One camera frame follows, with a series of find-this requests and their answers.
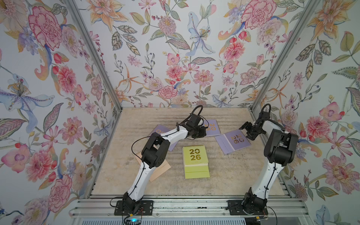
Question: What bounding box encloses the purple desk calendar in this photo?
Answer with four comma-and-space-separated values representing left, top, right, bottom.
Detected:
215, 129, 251, 155

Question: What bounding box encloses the green desk calendar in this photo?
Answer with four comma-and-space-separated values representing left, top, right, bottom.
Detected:
182, 145, 210, 179

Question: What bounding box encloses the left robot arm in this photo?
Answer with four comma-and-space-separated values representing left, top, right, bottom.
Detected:
121, 113, 207, 215

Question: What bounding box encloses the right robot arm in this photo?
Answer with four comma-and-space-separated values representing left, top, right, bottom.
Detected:
240, 112, 299, 215

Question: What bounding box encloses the far middle purple calendar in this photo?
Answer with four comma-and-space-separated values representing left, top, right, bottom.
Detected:
204, 119, 221, 137

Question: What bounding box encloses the far left purple calendar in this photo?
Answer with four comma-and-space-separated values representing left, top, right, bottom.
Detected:
149, 124, 178, 152

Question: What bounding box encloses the peach desk calendar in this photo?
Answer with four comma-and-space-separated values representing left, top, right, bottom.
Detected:
136, 152, 171, 182

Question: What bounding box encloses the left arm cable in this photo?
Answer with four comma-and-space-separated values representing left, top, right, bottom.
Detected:
130, 136, 152, 158

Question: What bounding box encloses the right corner aluminium post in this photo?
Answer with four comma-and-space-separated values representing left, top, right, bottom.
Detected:
250, 0, 317, 113

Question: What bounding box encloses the corner aluminium post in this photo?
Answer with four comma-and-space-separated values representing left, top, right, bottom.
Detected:
250, 0, 317, 113
64, 0, 122, 113

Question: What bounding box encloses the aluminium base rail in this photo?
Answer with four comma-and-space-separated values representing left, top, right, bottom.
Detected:
69, 196, 309, 218

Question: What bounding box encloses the left corner aluminium post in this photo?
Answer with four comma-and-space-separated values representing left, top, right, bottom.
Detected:
64, 0, 122, 113

